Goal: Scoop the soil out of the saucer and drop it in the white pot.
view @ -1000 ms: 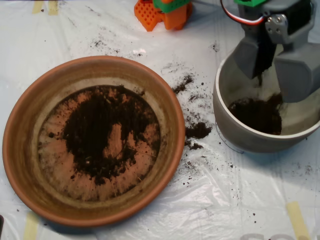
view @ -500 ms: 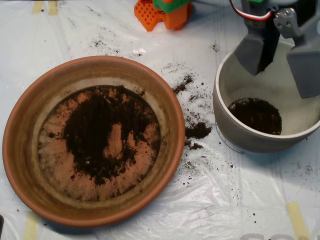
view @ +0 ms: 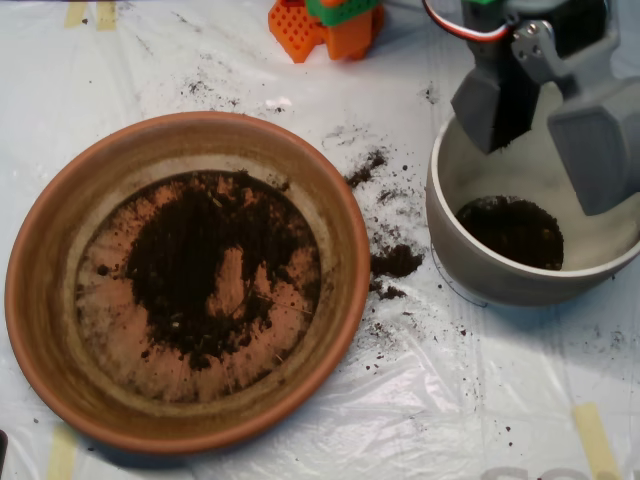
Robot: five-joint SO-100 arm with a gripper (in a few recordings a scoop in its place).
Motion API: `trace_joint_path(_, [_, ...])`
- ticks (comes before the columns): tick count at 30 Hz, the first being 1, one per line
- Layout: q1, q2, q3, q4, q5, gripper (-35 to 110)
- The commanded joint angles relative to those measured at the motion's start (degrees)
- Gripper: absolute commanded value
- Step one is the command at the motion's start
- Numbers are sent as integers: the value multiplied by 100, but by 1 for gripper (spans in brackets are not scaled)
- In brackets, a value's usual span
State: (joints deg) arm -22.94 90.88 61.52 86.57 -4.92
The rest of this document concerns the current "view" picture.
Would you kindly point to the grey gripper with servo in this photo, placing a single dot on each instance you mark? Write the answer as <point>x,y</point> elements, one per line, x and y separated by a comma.
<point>487,95</point>

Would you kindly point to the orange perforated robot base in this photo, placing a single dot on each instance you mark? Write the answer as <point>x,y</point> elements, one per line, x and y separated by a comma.
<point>350,40</point>

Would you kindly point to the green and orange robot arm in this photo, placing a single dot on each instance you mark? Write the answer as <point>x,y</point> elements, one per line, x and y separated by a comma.
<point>480,2</point>

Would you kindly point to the elongated spilled soil clump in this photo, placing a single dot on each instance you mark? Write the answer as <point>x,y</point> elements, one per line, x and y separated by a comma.
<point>367,170</point>

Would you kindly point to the white ceramic pot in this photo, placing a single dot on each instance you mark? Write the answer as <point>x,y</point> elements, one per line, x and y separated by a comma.
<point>500,290</point>

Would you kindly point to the large spilled soil clump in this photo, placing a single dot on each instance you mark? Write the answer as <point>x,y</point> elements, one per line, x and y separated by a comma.
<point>397,260</point>

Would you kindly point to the small spilled soil clump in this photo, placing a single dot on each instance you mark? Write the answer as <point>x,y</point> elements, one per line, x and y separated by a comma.
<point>390,292</point>

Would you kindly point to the terracotta clay bowl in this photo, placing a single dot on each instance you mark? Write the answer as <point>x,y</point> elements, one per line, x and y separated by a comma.
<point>200,432</point>

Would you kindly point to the beige masking tape strip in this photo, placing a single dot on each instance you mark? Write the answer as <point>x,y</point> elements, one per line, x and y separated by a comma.
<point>75,12</point>
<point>106,15</point>
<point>595,440</point>
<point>62,455</point>

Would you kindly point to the clear plastic sheet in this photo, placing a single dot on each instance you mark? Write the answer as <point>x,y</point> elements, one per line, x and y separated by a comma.
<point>450,400</point>

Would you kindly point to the dark object at edge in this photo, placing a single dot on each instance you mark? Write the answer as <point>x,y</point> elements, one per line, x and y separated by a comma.
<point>3,447</point>

